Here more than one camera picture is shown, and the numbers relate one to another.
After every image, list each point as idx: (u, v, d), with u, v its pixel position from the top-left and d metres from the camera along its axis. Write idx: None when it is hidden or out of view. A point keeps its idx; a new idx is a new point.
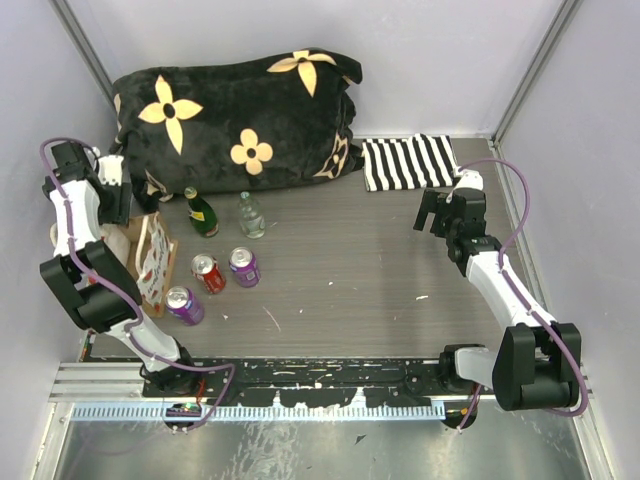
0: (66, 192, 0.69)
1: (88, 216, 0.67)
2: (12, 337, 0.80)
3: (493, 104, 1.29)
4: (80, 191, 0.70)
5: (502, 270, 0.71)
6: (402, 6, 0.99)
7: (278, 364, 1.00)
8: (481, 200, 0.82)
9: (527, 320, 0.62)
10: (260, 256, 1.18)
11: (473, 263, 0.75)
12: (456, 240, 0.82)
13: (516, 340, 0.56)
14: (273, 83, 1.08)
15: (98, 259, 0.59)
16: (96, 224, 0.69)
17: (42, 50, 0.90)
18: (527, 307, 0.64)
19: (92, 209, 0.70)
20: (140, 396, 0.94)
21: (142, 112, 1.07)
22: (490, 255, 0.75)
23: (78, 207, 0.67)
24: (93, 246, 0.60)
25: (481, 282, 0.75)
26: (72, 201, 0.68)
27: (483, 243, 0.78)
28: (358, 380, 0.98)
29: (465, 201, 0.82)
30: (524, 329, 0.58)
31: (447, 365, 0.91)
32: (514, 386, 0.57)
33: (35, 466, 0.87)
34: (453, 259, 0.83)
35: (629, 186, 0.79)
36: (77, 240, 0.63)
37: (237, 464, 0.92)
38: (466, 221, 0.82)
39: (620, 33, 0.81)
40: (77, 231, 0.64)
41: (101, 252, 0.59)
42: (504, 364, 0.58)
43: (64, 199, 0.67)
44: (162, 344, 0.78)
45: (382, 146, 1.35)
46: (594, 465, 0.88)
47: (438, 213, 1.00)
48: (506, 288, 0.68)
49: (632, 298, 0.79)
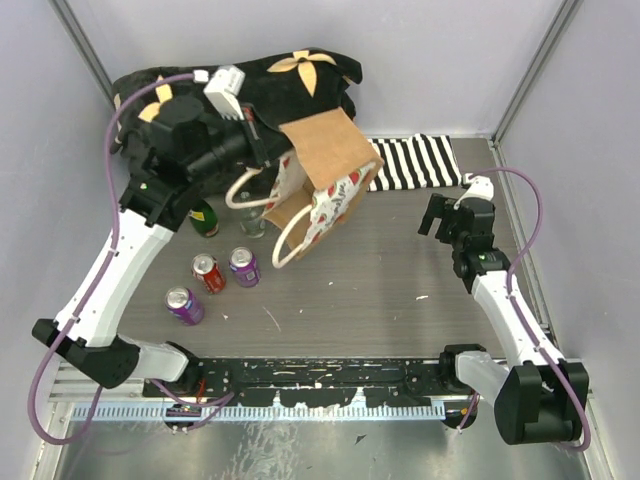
0: (119, 231, 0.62)
1: (118, 279, 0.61)
2: (13, 338, 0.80)
3: (493, 104, 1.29)
4: (133, 244, 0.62)
5: (510, 295, 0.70)
6: (401, 6, 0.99)
7: (278, 365, 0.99)
8: (490, 213, 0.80)
9: (534, 357, 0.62)
10: (260, 256, 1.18)
11: (480, 282, 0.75)
12: (462, 254, 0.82)
13: (522, 380, 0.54)
14: (272, 82, 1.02)
15: (74, 363, 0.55)
16: (132, 278, 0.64)
17: (43, 50, 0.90)
18: (536, 344, 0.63)
19: (137, 262, 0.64)
20: (140, 396, 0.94)
21: (142, 111, 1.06)
22: (499, 276, 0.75)
23: (119, 264, 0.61)
24: (80, 349, 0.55)
25: (485, 301, 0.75)
26: (118, 253, 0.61)
27: (491, 260, 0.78)
28: (358, 380, 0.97)
29: (474, 214, 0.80)
30: (530, 368, 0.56)
31: (447, 365, 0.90)
32: (516, 423, 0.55)
33: (36, 466, 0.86)
34: (460, 274, 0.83)
35: (629, 186, 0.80)
36: (78, 322, 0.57)
37: (237, 464, 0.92)
38: (474, 234, 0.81)
39: (620, 32, 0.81)
40: (86, 310, 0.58)
41: (78, 363, 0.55)
42: (507, 400, 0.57)
43: (109, 248, 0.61)
44: (167, 365, 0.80)
45: (383, 146, 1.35)
46: (594, 465, 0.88)
47: (444, 218, 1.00)
48: (513, 317, 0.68)
49: (632, 299, 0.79)
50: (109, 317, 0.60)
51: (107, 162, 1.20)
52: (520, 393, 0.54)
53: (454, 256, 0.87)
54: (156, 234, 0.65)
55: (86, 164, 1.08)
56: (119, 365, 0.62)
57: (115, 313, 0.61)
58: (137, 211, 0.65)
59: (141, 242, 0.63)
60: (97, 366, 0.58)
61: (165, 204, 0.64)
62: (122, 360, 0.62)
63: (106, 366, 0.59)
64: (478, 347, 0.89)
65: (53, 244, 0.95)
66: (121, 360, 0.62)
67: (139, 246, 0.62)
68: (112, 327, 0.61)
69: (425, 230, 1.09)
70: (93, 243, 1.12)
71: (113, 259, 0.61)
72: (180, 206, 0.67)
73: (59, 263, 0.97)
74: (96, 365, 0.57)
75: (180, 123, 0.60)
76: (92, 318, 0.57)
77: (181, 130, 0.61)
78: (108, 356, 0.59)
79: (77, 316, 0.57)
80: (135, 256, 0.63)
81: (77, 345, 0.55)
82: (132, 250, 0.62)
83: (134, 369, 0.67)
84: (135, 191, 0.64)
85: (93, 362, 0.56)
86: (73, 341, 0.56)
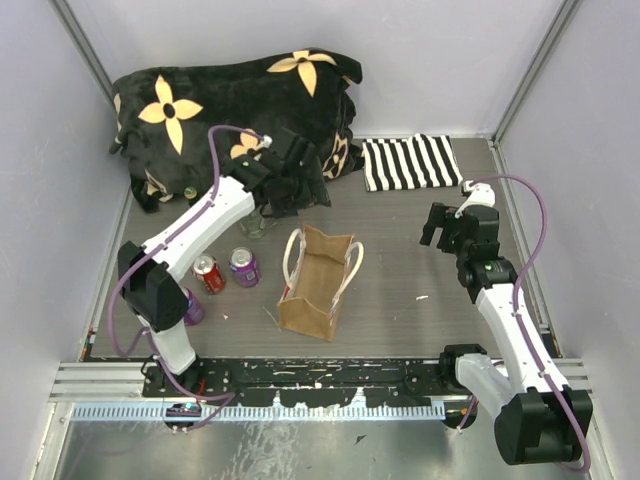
0: (219, 189, 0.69)
1: (208, 227, 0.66)
2: (12, 338, 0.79)
3: (493, 104, 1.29)
4: (227, 202, 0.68)
5: (517, 313, 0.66)
6: (402, 6, 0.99)
7: (278, 365, 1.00)
8: (494, 219, 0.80)
9: (539, 384, 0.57)
10: (260, 256, 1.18)
11: (485, 295, 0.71)
12: (467, 263, 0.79)
13: (524, 409, 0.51)
14: (273, 83, 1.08)
15: (150, 285, 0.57)
16: (216, 236, 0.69)
17: (44, 50, 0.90)
18: (541, 369, 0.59)
19: (224, 222, 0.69)
20: (140, 396, 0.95)
21: (142, 112, 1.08)
22: (505, 290, 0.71)
23: (211, 215, 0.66)
24: (159, 273, 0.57)
25: (488, 315, 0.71)
26: (213, 205, 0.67)
27: (498, 271, 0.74)
28: (358, 380, 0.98)
29: (478, 220, 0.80)
30: (535, 396, 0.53)
31: (447, 365, 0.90)
32: (516, 446, 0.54)
33: (35, 466, 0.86)
34: (464, 283, 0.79)
35: (629, 186, 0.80)
36: (165, 250, 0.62)
37: (237, 464, 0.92)
38: (479, 242, 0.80)
39: (620, 33, 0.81)
40: (174, 242, 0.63)
41: (154, 286, 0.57)
42: (506, 421, 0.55)
43: (209, 199, 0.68)
44: (174, 353, 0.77)
45: (383, 146, 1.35)
46: (594, 466, 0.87)
47: (446, 228, 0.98)
48: (518, 337, 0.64)
49: (632, 298, 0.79)
50: (189, 256, 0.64)
51: (107, 162, 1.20)
52: (522, 420, 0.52)
53: (457, 265, 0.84)
54: (245, 203, 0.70)
55: (85, 164, 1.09)
56: (175, 309, 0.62)
57: (192, 257, 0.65)
58: (236, 179, 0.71)
59: (236, 202, 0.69)
60: (167, 298, 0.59)
61: (260, 180, 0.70)
62: (179, 308, 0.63)
63: (169, 301, 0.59)
64: (478, 347, 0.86)
65: (54, 243, 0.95)
66: (178, 307, 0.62)
67: (234, 204, 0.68)
68: (185, 268, 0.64)
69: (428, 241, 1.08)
70: (93, 243, 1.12)
71: (208, 209, 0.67)
72: (269, 190, 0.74)
73: (59, 263, 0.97)
74: (166, 296, 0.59)
75: (298, 141, 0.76)
76: (177, 249, 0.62)
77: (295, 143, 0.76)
78: (178, 292, 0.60)
79: (166, 244, 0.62)
80: (227, 213, 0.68)
81: (160, 266, 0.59)
82: (226, 205, 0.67)
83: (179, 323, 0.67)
84: (238, 166, 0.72)
85: (167, 289, 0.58)
86: (157, 263, 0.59)
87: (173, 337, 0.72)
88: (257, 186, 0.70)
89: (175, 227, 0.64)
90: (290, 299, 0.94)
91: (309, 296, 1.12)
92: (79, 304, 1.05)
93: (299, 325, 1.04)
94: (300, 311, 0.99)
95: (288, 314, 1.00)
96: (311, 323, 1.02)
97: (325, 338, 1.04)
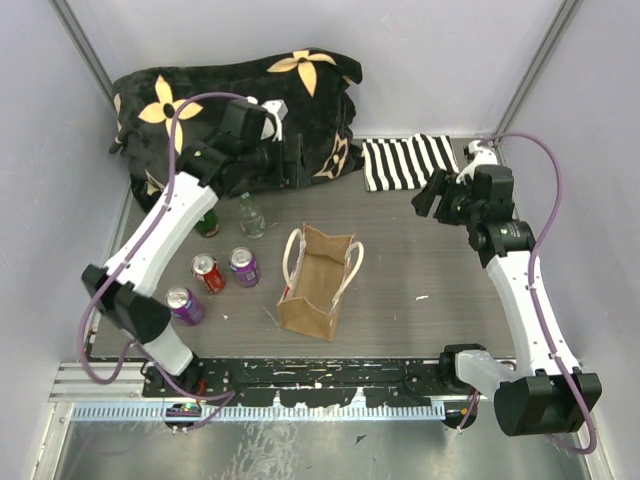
0: (174, 190, 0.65)
1: (169, 235, 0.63)
2: (11, 339, 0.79)
3: (493, 104, 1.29)
4: (184, 203, 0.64)
5: (531, 287, 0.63)
6: (402, 6, 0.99)
7: (278, 365, 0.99)
8: (509, 177, 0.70)
9: (548, 366, 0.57)
10: (260, 256, 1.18)
11: (498, 264, 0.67)
12: (480, 227, 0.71)
13: (530, 391, 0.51)
14: (273, 83, 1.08)
15: (121, 308, 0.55)
16: (179, 241, 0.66)
17: (44, 50, 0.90)
18: (552, 351, 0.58)
19: (186, 224, 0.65)
20: (140, 396, 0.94)
21: (142, 111, 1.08)
22: (520, 259, 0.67)
23: (169, 221, 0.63)
24: (126, 294, 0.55)
25: (499, 284, 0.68)
26: (169, 210, 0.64)
27: (514, 236, 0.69)
28: (358, 380, 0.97)
29: (493, 180, 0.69)
30: (542, 377, 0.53)
31: (447, 365, 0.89)
32: (516, 423, 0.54)
33: (36, 466, 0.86)
34: (475, 247, 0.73)
35: (629, 186, 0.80)
36: (128, 268, 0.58)
37: (237, 464, 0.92)
38: (492, 203, 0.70)
39: (620, 33, 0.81)
40: (136, 258, 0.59)
41: (124, 308, 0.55)
42: (509, 399, 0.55)
43: (163, 203, 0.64)
44: (168, 358, 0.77)
45: (382, 147, 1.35)
46: (594, 465, 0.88)
47: (447, 194, 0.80)
48: (531, 314, 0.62)
49: (631, 298, 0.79)
50: (157, 268, 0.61)
51: (107, 162, 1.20)
52: (527, 401, 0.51)
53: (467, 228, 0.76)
54: (204, 198, 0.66)
55: (85, 164, 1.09)
56: (156, 320, 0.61)
57: (161, 267, 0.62)
58: (191, 174, 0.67)
59: (193, 200, 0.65)
60: (141, 315, 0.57)
61: (216, 168, 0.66)
62: (160, 318, 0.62)
63: (147, 317, 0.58)
64: (478, 347, 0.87)
65: (54, 243, 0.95)
66: (160, 318, 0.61)
67: (191, 204, 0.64)
68: (156, 281, 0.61)
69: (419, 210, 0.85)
70: (93, 243, 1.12)
71: (166, 214, 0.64)
72: (230, 177, 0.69)
73: (59, 263, 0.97)
74: (140, 314, 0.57)
75: (252, 112, 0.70)
76: (141, 264, 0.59)
77: (249, 117, 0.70)
78: (152, 306, 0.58)
79: (128, 262, 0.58)
80: (186, 214, 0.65)
81: (125, 287, 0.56)
82: (183, 207, 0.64)
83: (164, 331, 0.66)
84: (190, 157, 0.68)
85: (139, 307, 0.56)
86: (122, 285, 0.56)
87: (160, 345, 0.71)
88: (214, 176, 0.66)
89: (135, 241, 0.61)
90: (290, 300, 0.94)
91: (309, 296, 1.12)
92: (79, 304, 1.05)
93: (298, 325, 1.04)
94: (299, 311, 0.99)
95: (288, 314, 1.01)
96: (311, 323, 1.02)
97: (325, 338, 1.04)
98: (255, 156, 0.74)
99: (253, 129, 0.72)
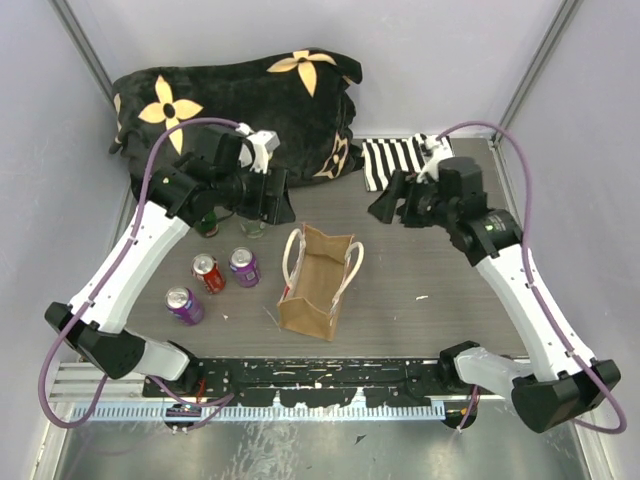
0: (141, 220, 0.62)
1: (135, 269, 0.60)
2: (11, 339, 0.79)
3: (493, 104, 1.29)
4: (153, 235, 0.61)
5: (532, 285, 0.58)
6: (402, 6, 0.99)
7: (278, 365, 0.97)
8: (475, 167, 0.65)
9: (569, 366, 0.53)
10: (260, 256, 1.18)
11: (490, 264, 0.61)
12: (460, 225, 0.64)
13: (559, 396, 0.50)
14: (273, 83, 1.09)
15: (86, 347, 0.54)
16: (148, 274, 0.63)
17: (44, 50, 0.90)
18: (569, 349, 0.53)
19: (154, 256, 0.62)
20: (140, 396, 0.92)
21: (142, 111, 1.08)
22: (514, 254, 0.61)
23: (135, 255, 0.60)
24: (90, 334, 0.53)
25: (495, 284, 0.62)
26: (136, 243, 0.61)
27: (500, 229, 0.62)
28: (358, 380, 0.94)
29: (460, 174, 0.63)
30: (564, 378, 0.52)
31: (447, 371, 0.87)
32: (544, 424, 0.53)
33: (36, 466, 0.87)
34: (461, 247, 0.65)
35: (629, 186, 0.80)
36: (93, 306, 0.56)
37: (237, 464, 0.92)
38: (465, 198, 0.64)
39: (620, 33, 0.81)
40: (102, 295, 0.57)
41: (89, 348, 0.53)
42: (532, 403, 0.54)
43: (129, 236, 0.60)
44: (165, 365, 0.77)
45: (382, 146, 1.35)
46: (593, 465, 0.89)
47: (411, 197, 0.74)
48: (537, 313, 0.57)
49: (631, 298, 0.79)
50: (124, 305, 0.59)
51: (107, 162, 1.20)
52: (553, 406, 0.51)
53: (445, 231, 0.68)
54: (174, 227, 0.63)
55: (85, 164, 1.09)
56: (127, 355, 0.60)
57: (129, 302, 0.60)
58: (158, 204, 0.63)
59: (160, 232, 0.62)
60: (109, 352, 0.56)
61: (185, 196, 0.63)
62: (131, 352, 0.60)
63: (115, 354, 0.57)
64: (471, 343, 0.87)
65: (54, 243, 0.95)
66: (131, 352, 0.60)
67: (158, 236, 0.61)
68: (125, 315, 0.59)
69: (380, 215, 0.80)
70: (94, 243, 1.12)
71: (131, 248, 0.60)
72: (198, 206, 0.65)
73: (59, 263, 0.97)
74: (106, 352, 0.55)
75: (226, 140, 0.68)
76: (106, 302, 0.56)
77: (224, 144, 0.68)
78: (119, 343, 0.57)
79: (92, 300, 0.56)
80: (153, 247, 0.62)
81: (90, 328, 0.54)
82: (150, 239, 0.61)
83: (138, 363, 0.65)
84: (158, 184, 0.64)
85: (104, 346, 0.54)
86: (86, 325, 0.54)
87: (145, 366, 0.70)
88: (183, 205, 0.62)
89: (99, 277, 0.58)
90: (290, 300, 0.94)
91: (309, 295, 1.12)
92: None
93: (298, 325, 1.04)
94: (299, 311, 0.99)
95: (287, 314, 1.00)
96: (311, 323, 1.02)
97: (325, 337, 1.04)
98: (229, 183, 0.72)
99: (228, 154, 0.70)
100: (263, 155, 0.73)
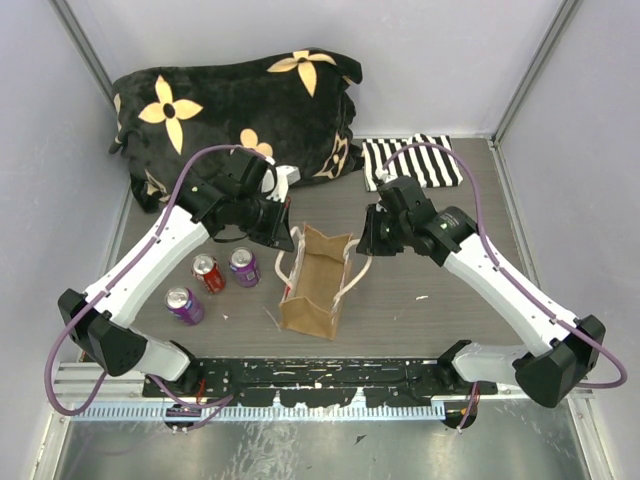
0: (167, 222, 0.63)
1: (155, 267, 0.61)
2: (12, 339, 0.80)
3: (493, 104, 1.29)
4: (178, 236, 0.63)
5: (500, 267, 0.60)
6: (402, 6, 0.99)
7: (278, 365, 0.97)
8: (411, 179, 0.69)
9: (557, 333, 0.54)
10: (260, 256, 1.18)
11: (456, 259, 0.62)
12: (417, 229, 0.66)
13: (559, 364, 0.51)
14: (273, 83, 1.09)
15: (95, 337, 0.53)
16: (164, 276, 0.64)
17: (44, 50, 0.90)
18: (552, 316, 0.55)
19: (175, 257, 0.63)
20: (140, 396, 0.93)
21: (142, 112, 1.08)
22: (472, 243, 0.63)
23: (157, 252, 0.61)
24: (101, 325, 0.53)
25: (465, 275, 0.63)
26: (159, 241, 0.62)
27: (454, 225, 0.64)
28: (358, 380, 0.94)
29: (397, 187, 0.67)
30: (558, 345, 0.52)
31: (447, 375, 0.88)
32: (553, 393, 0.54)
33: (35, 466, 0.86)
34: (424, 251, 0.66)
35: (629, 187, 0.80)
36: (108, 297, 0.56)
37: (237, 464, 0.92)
38: (411, 207, 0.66)
39: (621, 33, 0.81)
40: (117, 286, 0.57)
41: (98, 337, 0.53)
42: (534, 377, 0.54)
43: (153, 234, 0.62)
44: (166, 367, 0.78)
45: (382, 147, 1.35)
46: (593, 465, 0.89)
47: (373, 225, 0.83)
48: (513, 291, 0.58)
49: (631, 299, 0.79)
50: (137, 300, 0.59)
51: (107, 162, 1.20)
52: (556, 374, 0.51)
53: (407, 242, 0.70)
54: (196, 233, 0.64)
55: (85, 164, 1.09)
56: (129, 353, 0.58)
57: (142, 299, 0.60)
58: (184, 209, 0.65)
59: (184, 234, 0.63)
60: (115, 346, 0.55)
61: (210, 206, 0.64)
62: (135, 351, 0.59)
63: (118, 350, 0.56)
64: (463, 343, 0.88)
65: (53, 243, 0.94)
66: (133, 351, 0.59)
67: (181, 238, 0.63)
68: (135, 312, 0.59)
69: (365, 250, 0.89)
70: (94, 243, 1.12)
71: (153, 246, 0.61)
72: (221, 217, 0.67)
73: (59, 264, 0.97)
74: (113, 346, 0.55)
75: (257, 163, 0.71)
76: (121, 294, 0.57)
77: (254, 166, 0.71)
78: (127, 339, 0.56)
79: (108, 290, 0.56)
80: (175, 248, 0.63)
81: (102, 317, 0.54)
82: (173, 241, 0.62)
83: (137, 364, 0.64)
84: (187, 192, 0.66)
85: (113, 338, 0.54)
86: (99, 313, 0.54)
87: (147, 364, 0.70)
88: (208, 212, 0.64)
89: (119, 269, 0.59)
90: (292, 299, 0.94)
91: (310, 294, 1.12)
92: None
93: (300, 324, 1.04)
94: (301, 311, 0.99)
95: (288, 314, 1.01)
96: (313, 322, 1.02)
97: (327, 337, 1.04)
98: (248, 205, 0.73)
99: (255, 176, 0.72)
100: (283, 185, 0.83)
